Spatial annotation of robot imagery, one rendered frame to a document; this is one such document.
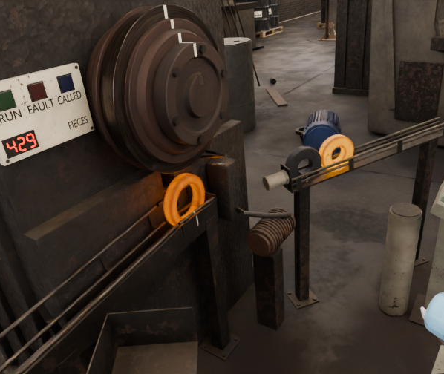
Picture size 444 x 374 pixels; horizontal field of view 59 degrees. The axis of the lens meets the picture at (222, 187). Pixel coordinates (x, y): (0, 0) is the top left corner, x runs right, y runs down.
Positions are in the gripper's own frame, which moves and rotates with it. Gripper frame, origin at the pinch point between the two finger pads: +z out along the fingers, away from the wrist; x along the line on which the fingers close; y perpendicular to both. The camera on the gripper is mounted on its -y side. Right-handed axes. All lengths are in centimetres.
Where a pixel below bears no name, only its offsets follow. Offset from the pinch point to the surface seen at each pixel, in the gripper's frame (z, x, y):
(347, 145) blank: 81, 30, 19
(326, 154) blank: 77, 34, 10
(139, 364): -6, 44, -54
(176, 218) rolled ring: 34, 61, -37
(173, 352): -3, 39, -48
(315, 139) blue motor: 238, 22, 12
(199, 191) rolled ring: 44, 61, -28
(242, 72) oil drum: 306, 110, 12
